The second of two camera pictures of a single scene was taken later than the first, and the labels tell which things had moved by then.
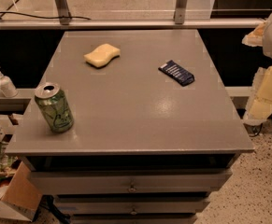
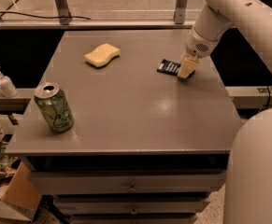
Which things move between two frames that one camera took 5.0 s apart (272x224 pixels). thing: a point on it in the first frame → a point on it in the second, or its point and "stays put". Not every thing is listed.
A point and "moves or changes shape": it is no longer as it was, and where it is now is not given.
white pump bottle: [5, 83] stays put
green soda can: [54, 105] stays put
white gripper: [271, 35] → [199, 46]
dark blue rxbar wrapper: [178, 72] moves or changes shape
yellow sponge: [101, 55] stays put
